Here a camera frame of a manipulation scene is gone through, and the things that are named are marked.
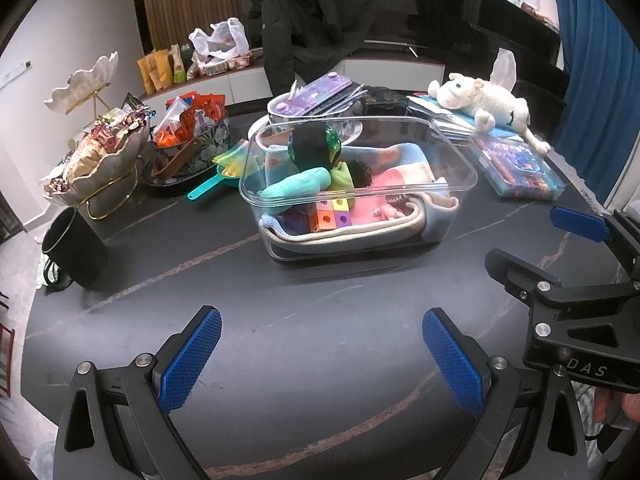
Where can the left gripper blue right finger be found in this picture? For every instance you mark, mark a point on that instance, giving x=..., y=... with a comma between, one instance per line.
x=459, y=358

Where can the iridescent ball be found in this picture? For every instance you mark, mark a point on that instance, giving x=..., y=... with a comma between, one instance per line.
x=314, y=144

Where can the small brown toy football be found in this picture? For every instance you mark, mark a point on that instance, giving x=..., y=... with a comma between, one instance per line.
x=397, y=201

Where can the purple handheld water game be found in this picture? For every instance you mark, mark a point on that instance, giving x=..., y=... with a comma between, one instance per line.
x=312, y=95

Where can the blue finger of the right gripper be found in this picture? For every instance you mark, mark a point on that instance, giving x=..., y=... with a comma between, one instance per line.
x=584, y=225
x=518, y=277

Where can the teal star plush pillow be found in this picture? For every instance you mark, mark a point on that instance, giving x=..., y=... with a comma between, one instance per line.
x=306, y=183

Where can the purple spiderman toy camera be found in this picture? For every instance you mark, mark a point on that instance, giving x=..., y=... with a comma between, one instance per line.
x=295, y=221

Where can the clear marker pen case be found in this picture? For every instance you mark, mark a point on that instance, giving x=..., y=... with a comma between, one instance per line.
x=514, y=170

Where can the white lamb plush toy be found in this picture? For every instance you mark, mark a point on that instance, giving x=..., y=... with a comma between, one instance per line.
x=489, y=105

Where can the floral tin with snacks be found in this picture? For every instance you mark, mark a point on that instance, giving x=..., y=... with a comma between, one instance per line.
x=193, y=132

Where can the operator hand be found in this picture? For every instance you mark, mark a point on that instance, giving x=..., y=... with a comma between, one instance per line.
x=615, y=409

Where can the white tissue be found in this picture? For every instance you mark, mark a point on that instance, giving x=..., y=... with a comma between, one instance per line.
x=504, y=72

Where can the clear plastic storage bin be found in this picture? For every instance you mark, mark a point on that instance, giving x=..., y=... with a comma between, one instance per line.
x=264, y=167

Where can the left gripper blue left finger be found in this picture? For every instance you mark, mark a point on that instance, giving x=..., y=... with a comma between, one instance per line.
x=180, y=361

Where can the black mug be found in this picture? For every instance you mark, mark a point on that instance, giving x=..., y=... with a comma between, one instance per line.
x=74, y=252

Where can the colourful linking cubes block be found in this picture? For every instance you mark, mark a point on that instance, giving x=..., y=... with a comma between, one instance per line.
x=328, y=215

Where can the pastel knitted blanket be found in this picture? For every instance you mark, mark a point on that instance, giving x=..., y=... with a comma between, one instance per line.
x=401, y=169

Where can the white shell dish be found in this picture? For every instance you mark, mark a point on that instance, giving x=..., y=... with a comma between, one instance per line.
x=83, y=85

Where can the black patterned box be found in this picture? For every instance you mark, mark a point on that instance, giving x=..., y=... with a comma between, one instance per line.
x=380, y=101

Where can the shell-shaped snack bowl stand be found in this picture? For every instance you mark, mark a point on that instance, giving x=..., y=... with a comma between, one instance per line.
x=106, y=154

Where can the white plastic bag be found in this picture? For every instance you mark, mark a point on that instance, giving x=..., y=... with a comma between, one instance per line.
x=227, y=40

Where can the stack of books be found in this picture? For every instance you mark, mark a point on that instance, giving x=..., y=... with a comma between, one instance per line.
x=454, y=124

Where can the yellow snack bags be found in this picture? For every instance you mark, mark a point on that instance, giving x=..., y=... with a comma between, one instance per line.
x=162, y=69

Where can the black jacket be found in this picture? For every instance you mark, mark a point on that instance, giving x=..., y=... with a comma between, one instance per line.
x=306, y=38

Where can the pink pig figurine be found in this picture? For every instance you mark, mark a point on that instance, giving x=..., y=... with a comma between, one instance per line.
x=388, y=212

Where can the teal handled scoop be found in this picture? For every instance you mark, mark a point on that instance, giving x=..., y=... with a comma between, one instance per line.
x=229, y=170

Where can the floral round tin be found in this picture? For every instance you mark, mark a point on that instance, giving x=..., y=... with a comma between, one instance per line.
x=340, y=110

